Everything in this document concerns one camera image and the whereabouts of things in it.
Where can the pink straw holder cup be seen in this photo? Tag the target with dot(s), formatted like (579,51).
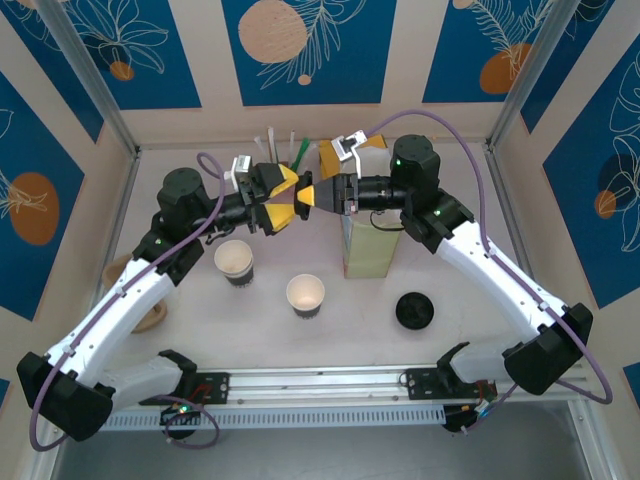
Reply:
(287,198)

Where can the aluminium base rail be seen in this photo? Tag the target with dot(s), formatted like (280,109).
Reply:
(320,385)

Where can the pale green paper bag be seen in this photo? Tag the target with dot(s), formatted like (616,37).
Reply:
(370,250)

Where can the small black controller board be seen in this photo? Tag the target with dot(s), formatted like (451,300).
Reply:
(180,411)
(457,422)

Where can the white paper coffee cup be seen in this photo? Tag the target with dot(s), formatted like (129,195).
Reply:
(305,292)
(232,257)

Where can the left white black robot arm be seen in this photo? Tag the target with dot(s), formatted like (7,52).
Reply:
(110,310)

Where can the yellow paper napkin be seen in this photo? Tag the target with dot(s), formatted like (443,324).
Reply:
(327,160)

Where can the brown pulp cup carrier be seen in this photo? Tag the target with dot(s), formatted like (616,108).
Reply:
(150,320)

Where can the green straw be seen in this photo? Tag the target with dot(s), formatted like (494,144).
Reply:
(303,147)

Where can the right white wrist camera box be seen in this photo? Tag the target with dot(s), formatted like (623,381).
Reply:
(345,147)

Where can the aluminium frame post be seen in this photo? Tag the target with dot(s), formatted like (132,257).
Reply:
(530,70)
(85,70)

